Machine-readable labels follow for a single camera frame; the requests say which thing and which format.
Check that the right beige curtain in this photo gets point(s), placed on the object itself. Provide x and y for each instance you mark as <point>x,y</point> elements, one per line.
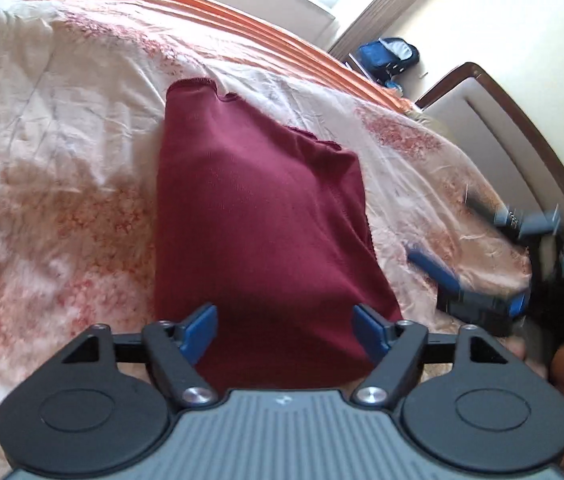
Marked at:
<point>369,25</point>

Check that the floral beige duvet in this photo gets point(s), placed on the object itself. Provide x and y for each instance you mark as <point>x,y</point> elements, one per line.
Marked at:
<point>81,108</point>

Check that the orange striped bed sheet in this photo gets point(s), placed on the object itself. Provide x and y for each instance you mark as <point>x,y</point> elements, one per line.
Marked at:
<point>214,30</point>

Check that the wooden padded headboard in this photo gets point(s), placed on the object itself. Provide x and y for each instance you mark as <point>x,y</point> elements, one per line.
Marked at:
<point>505,145</point>

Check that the blue backpack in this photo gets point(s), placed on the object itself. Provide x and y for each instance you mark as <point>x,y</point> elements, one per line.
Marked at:
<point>387,57</point>

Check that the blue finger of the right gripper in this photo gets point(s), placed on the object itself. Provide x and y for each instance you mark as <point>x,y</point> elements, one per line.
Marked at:
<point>517,304</point>
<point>447,282</point>

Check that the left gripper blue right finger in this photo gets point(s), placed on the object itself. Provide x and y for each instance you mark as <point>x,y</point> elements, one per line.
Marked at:
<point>395,351</point>

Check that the dark red knit sweater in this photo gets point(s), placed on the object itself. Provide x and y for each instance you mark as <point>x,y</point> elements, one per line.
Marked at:
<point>269,224</point>

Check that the olive gold pillow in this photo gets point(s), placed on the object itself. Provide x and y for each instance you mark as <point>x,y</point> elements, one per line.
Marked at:
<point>432,124</point>

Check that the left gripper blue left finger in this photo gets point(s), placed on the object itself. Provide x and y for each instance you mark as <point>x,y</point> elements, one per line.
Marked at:
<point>173,350</point>

